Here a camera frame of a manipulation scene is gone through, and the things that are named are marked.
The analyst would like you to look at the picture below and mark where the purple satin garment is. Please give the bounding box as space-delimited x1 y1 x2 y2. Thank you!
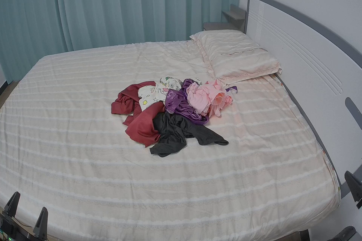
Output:
165 79 238 125

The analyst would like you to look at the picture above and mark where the grey bedside table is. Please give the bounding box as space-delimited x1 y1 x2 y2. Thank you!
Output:
203 4 247 34

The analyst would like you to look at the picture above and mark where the white printed garment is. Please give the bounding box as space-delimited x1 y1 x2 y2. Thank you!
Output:
138 76 201 112

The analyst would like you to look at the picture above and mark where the black garment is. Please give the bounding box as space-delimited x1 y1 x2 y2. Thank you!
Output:
150 113 229 158

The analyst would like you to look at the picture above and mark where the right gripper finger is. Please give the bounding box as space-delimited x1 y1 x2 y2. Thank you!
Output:
335 226 356 241
344 171 362 202

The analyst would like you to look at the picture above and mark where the bed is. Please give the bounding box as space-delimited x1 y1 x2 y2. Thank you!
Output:
0 0 362 241

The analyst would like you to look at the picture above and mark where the pale pink pillow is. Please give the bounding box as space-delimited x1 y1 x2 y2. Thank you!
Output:
189 30 283 86

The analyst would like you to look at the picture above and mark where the dark red garment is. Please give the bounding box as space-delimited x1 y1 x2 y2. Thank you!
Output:
111 81 166 148

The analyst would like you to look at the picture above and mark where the pink garment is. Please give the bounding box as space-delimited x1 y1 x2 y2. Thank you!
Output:
187 79 234 118

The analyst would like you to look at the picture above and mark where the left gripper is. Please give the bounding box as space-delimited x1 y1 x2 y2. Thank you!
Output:
0 191 49 241

